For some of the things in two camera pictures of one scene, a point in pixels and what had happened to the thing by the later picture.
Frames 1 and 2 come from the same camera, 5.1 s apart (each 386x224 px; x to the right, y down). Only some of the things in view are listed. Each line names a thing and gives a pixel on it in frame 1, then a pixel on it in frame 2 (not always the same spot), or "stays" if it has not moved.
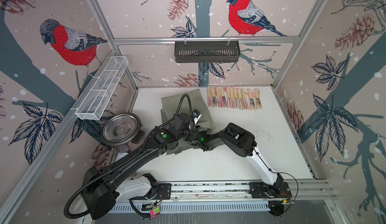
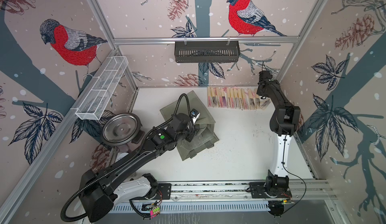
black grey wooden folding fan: [214, 102] stays
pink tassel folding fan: [246, 98] stays
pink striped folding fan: [232, 95] stays
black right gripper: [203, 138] to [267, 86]
